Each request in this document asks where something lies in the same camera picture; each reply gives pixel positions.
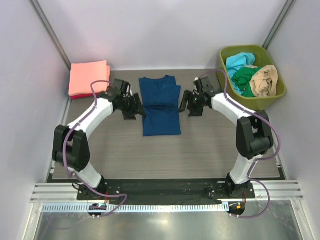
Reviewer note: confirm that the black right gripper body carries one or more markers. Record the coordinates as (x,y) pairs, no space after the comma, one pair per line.
(197,106)

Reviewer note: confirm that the aluminium frame rail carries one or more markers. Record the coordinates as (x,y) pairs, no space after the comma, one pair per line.
(53,193)

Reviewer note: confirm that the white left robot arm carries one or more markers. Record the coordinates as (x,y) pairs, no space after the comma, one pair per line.
(71,142)

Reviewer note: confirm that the blue Mickey Mouse t-shirt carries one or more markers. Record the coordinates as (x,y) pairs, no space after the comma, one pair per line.
(160,101)

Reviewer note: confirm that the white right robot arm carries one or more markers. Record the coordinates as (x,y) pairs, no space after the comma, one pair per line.
(253,133)

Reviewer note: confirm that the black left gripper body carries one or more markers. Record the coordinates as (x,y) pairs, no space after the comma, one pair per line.
(128,108)

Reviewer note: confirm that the beige crumpled t-shirt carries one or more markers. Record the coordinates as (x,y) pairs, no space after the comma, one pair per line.
(264,82)

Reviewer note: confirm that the folded red t-shirt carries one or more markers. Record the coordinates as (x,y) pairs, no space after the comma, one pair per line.
(81,96)

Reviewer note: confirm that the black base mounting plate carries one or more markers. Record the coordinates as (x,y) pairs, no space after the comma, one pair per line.
(216,188)

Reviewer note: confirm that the folded pink t-shirt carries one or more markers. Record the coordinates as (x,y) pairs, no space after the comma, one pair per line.
(82,75)

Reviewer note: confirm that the white slotted cable duct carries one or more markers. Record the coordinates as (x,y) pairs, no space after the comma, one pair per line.
(102,208)

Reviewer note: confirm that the light blue crumpled t-shirt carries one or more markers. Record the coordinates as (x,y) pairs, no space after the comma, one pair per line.
(235,63)

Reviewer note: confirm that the green crumpled t-shirt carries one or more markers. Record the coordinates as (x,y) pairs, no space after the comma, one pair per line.
(241,81)

